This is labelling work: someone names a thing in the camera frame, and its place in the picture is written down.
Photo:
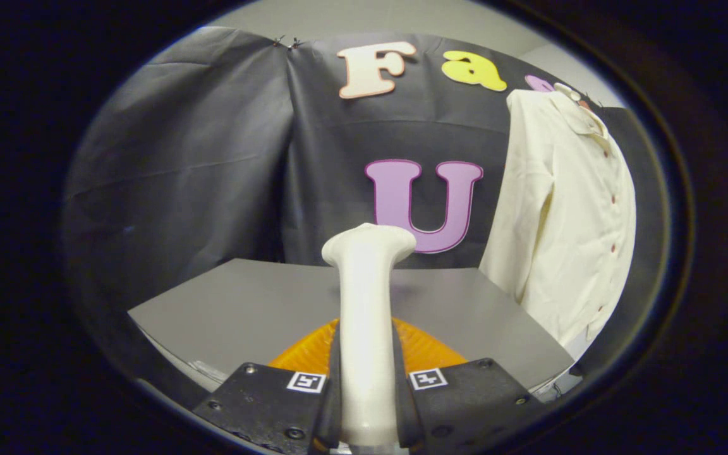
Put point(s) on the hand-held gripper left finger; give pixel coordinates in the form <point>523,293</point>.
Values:
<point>263,404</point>

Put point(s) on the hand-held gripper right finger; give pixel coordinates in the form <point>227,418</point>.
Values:
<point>465,404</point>

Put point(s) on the white garment steamer head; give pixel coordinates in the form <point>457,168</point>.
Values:
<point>364,316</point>

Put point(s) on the cream button shirt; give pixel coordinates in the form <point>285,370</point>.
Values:
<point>566,221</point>

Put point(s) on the grey cabinet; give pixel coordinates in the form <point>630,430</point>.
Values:
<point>244,303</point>

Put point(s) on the black backdrop cloth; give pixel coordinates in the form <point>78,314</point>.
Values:
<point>181,189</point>

